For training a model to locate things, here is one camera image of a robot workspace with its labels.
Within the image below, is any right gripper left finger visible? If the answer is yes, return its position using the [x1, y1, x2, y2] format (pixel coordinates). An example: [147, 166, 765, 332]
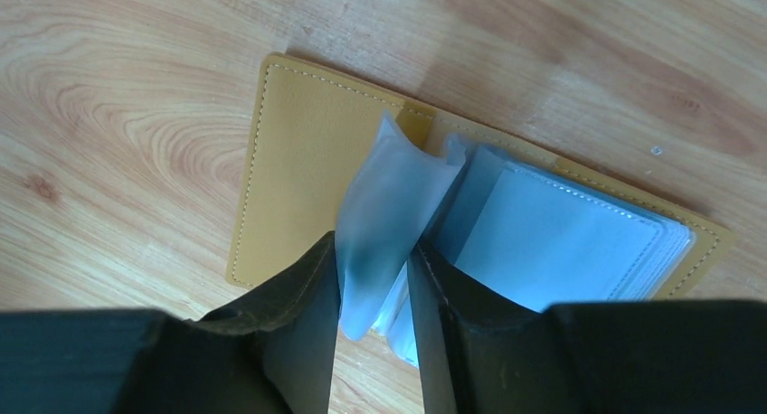
[1, 233, 340, 413]

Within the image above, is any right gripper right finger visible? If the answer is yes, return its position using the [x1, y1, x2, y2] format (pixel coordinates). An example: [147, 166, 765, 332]
[408, 243, 766, 413]

